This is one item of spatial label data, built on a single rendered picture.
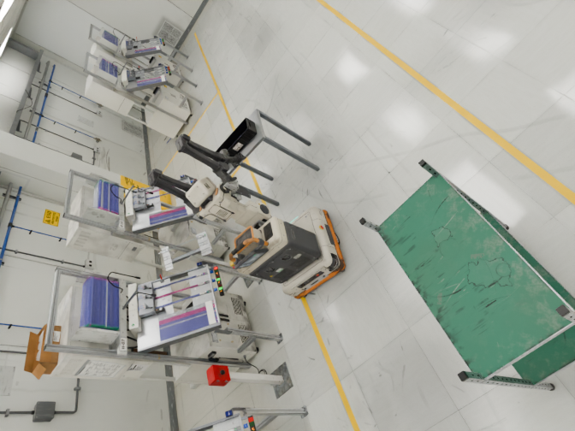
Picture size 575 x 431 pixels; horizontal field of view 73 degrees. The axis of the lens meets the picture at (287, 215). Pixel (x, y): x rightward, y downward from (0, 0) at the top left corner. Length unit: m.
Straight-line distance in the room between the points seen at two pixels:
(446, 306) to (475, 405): 1.09
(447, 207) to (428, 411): 1.51
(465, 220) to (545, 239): 0.97
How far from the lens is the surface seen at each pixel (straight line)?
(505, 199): 3.02
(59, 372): 3.81
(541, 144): 3.12
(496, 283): 1.85
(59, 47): 10.69
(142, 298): 3.87
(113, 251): 4.78
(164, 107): 7.69
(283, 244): 3.06
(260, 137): 3.77
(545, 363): 2.39
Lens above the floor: 2.66
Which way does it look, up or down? 38 degrees down
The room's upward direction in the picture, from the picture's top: 67 degrees counter-clockwise
